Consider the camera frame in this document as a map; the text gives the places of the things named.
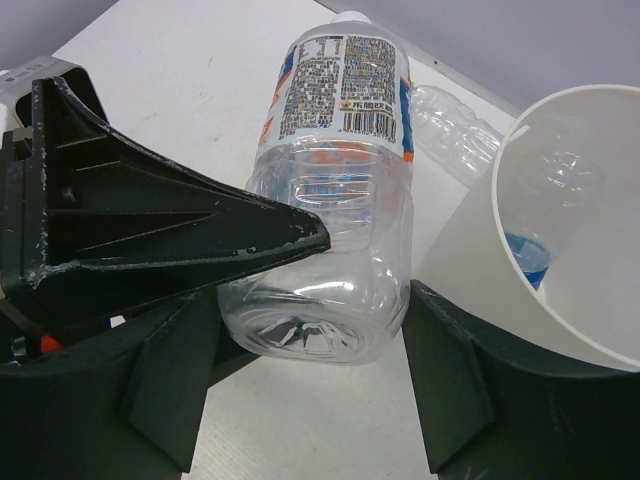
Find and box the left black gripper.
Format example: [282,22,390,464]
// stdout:
[1,78,330,365]

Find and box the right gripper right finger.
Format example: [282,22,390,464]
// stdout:
[402,281,639,479]

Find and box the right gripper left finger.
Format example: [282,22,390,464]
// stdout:
[1,291,221,479]

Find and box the blue label plastic bottle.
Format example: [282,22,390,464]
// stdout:
[498,151,604,289]

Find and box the red white label bottle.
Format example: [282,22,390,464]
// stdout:
[218,11,414,365]

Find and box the clear unlabelled plastic bottle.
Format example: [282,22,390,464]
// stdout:
[411,85,502,188]

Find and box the white paper bin cup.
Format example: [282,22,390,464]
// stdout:
[418,84,639,372]

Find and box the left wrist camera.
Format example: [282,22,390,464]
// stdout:
[1,55,107,134]

